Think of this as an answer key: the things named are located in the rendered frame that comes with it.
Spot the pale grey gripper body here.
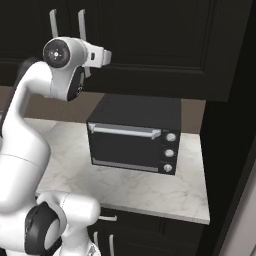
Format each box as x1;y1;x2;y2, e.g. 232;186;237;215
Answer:
101;49;113;67

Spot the tall black cabinet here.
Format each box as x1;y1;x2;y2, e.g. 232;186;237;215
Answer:
195;0;256;256

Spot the black base cabinet door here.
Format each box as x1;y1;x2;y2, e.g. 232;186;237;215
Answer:
86;225;105;256
102;229;201;256

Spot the black toaster oven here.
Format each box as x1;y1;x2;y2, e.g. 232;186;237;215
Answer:
85;93;183;177

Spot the black drawer front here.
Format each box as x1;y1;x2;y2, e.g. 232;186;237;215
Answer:
96;207;205;238

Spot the wide black wall cabinet door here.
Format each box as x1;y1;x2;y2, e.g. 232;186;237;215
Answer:
67;0;254;103

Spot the silver toaster oven handle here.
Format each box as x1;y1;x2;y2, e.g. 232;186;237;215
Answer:
87;122;163;141

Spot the narrow black wall cabinet door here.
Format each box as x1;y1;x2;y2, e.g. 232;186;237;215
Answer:
0;0;70;88

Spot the silver drawer handle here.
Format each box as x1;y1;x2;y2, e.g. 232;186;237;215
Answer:
97;214;119;223

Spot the silver base cabinet handle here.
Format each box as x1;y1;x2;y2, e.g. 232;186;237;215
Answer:
107;233;116;256
92;231;100;250

